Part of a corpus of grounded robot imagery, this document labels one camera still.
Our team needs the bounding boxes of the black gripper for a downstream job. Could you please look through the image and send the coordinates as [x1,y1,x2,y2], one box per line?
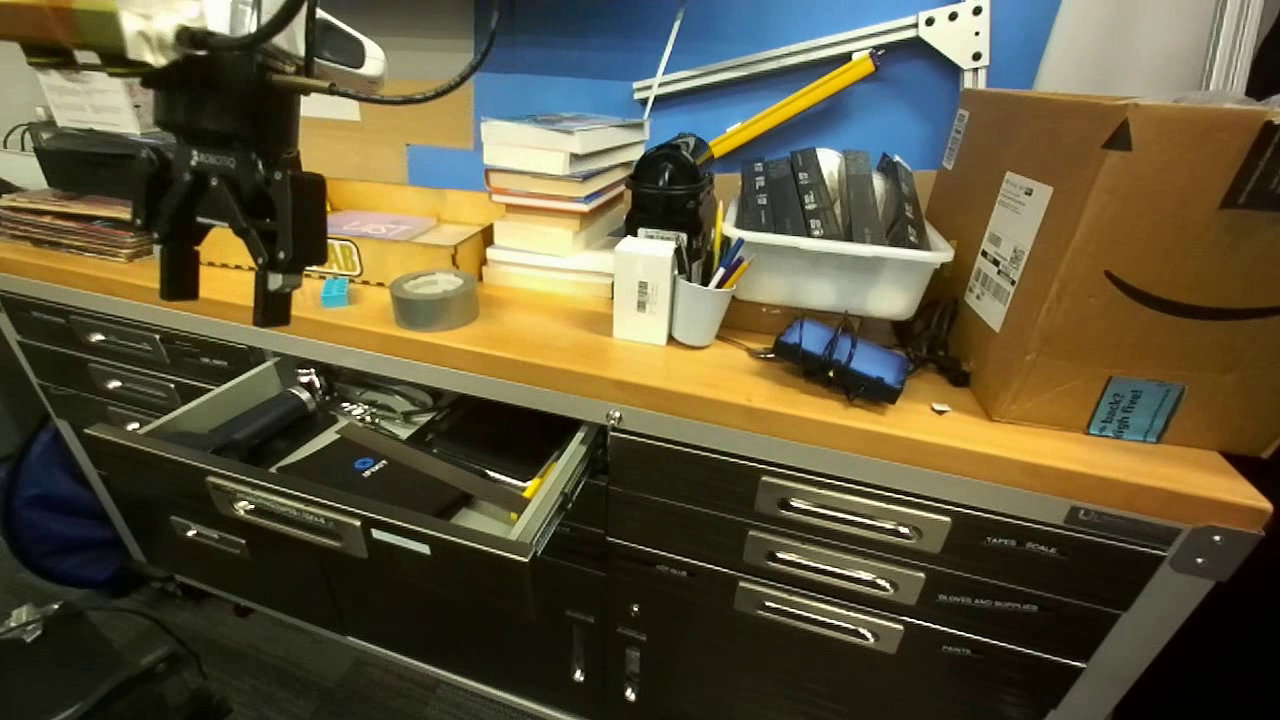
[136,52,333,331]

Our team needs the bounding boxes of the black closed drawer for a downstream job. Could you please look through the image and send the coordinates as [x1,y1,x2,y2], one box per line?
[579,556,1088,720]
[16,341,224,414]
[594,492,1127,667]
[603,433,1183,616]
[0,294,265,392]

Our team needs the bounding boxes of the open grey drawer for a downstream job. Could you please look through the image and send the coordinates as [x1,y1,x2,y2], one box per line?
[81,351,603,568]

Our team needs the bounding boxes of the black flashlight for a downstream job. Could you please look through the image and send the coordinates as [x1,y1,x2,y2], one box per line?
[209,368,333,468]

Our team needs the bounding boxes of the pile of dark magazines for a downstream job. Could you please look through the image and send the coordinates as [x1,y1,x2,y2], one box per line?
[0,187,157,267]

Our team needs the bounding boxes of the black electronic device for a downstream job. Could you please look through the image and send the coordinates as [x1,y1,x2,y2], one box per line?
[33,128,171,207]

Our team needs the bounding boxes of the yellow cardboard box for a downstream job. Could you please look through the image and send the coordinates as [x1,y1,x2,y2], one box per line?
[194,202,496,291]

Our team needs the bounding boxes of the white paper sheets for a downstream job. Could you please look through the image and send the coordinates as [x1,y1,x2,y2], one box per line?
[33,63,151,141]

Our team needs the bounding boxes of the black box with blue logo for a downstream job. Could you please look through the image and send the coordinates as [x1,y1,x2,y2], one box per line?
[270,436,471,527]

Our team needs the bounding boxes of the dark flat bar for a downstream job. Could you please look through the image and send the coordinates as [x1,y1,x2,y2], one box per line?
[333,414,531,515]

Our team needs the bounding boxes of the blue chair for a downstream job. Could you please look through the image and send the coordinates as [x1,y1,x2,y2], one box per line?
[0,421,144,600]

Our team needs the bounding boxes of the stack of books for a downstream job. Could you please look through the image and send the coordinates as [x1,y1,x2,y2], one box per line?
[476,112,651,301]

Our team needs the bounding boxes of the small white box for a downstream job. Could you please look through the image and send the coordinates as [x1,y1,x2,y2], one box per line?
[608,233,679,348]

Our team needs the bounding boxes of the black bag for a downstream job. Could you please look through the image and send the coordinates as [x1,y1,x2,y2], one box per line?
[625,131,721,251]

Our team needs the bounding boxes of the white pen cup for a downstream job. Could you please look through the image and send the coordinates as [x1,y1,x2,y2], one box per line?
[669,271,735,351]

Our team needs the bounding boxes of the blue pen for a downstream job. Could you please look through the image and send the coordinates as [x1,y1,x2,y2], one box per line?
[717,234,750,291]

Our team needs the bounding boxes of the black tray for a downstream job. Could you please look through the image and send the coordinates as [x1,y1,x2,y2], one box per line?
[789,143,852,242]
[730,154,809,240]
[871,149,931,251]

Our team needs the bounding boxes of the giant yellow pencil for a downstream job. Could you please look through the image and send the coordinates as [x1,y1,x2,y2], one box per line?
[701,47,889,165]

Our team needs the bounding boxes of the white plastic bin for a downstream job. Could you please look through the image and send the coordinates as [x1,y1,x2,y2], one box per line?
[722,213,958,325]

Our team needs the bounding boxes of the blue pouch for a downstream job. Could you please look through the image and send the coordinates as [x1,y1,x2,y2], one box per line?
[767,317,915,407]

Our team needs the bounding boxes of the large cardboard box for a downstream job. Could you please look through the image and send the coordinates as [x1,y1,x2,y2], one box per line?
[925,83,1280,460]

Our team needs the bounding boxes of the grey duct tape roll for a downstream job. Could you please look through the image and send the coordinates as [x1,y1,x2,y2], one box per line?
[388,267,483,336]

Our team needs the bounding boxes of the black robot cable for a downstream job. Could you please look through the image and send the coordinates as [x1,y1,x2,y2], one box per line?
[298,0,506,112]

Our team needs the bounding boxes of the aluminium bracket rail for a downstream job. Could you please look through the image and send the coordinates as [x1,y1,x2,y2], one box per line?
[628,0,995,103]

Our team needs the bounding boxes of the black cables bundle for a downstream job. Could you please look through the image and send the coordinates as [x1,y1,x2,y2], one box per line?
[893,282,978,392]

